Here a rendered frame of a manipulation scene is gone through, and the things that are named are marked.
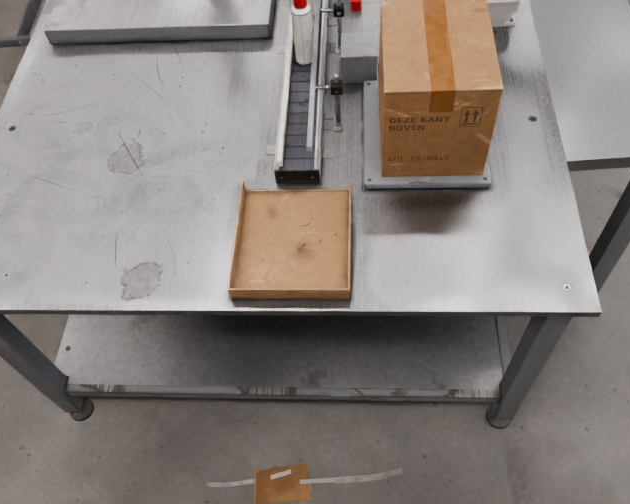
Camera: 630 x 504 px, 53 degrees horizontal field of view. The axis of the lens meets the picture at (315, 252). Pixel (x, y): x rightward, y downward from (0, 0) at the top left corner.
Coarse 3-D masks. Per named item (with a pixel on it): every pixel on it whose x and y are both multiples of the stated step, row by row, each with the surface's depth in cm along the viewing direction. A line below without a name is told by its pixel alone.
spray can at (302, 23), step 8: (296, 0) 155; (304, 0) 156; (296, 8) 158; (304, 8) 158; (296, 16) 158; (304, 16) 158; (296, 24) 160; (304, 24) 160; (296, 32) 163; (304, 32) 162; (312, 32) 164; (296, 40) 165; (304, 40) 164; (312, 40) 166; (296, 48) 167; (304, 48) 166; (312, 48) 168; (296, 56) 170; (304, 56) 168; (304, 64) 171
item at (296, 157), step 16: (320, 0) 186; (320, 16) 182; (320, 32) 178; (304, 80) 168; (304, 96) 165; (288, 112) 162; (304, 112) 161; (288, 128) 159; (304, 128) 158; (288, 144) 156; (304, 144) 155; (288, 160) 153; (304, 160) 153
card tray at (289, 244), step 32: (256, 192) 154; (288, 192) 153; (320, 192) 153; (256, 224) 149; (288, 224) 148; (320, 224) 148; (256, 256) 144; (288, 256) 143; (320, 256) 143; (256, 288) 135; (288, 288) 134; (320, 288) 134
